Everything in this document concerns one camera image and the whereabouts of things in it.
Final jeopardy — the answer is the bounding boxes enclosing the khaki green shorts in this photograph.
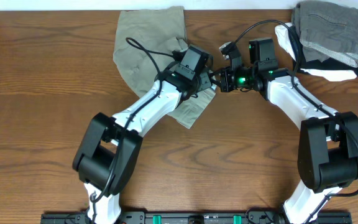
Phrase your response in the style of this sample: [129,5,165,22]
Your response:
[112,6,217,129]

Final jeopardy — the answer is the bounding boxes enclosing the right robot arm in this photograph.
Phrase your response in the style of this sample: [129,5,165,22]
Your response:
[219,38,358,223]

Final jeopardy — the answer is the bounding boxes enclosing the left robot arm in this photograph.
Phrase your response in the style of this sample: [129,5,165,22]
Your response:
[72,45,213,223]

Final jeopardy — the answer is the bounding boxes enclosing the white folded garment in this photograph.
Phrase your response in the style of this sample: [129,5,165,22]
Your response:
[275,25,357,82]

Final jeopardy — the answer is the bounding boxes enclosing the black folded garment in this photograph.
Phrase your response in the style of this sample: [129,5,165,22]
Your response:
[291,43,358,78]

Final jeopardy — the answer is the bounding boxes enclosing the grey folded garment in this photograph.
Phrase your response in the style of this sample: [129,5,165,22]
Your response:
[291,1,358,68]

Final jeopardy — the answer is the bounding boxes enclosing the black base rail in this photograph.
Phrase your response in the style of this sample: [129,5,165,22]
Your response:
[40,211,352,224]

